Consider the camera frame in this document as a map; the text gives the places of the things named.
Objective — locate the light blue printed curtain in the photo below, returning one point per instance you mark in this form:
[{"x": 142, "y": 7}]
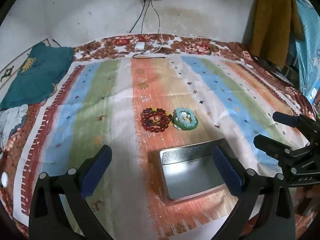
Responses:
[{"x": 310, "y": 42}]

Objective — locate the green jade bangle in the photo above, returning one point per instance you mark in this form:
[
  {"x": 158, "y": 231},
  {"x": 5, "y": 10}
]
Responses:
[{"x": 193, "y": 126}]

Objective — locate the white charger block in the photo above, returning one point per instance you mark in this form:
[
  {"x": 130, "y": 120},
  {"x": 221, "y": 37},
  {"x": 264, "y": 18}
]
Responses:
[{"x": 139, "y": 46}]

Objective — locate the striped colourful cloth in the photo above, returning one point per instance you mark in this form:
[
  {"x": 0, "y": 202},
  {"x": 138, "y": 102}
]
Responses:
[{"x": 125, "y": 92}]

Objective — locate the mustard yellow hanging cloth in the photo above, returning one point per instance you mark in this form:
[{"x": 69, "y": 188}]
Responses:
[{"x": 272, "y": 25}]

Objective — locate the teal printed pillow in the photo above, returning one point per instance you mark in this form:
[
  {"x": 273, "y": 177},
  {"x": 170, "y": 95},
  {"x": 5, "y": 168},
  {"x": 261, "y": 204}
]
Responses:
[{"x": 35, "y": 80}]

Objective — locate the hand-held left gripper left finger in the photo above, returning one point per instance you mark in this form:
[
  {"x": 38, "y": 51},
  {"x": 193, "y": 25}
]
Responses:
[{"x": 97, "y": 170}]

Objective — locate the brown floral bedsheet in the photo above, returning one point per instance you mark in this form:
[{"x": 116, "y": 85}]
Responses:
[{"x": 195, "y": 43}]

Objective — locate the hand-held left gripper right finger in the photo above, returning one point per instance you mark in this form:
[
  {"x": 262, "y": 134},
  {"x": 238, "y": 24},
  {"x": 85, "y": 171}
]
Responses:
[{"x": 227, "y": 170}]

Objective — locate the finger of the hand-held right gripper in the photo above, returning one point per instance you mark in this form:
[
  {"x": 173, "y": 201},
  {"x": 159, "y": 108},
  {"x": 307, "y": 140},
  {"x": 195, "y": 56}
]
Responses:
[
  {"x": 285, "y": 118},
  {"x": 270, "y": 146}
]

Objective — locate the rectangular metal tin box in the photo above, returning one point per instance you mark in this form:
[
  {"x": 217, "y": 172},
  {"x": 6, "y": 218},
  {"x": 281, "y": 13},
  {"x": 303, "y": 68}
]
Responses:
[{"x": 190, "y": 177}]

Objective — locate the grey white printed cloth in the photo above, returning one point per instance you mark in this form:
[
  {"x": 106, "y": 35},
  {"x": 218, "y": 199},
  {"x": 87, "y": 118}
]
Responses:
[{"x": 12, "y": 120}]

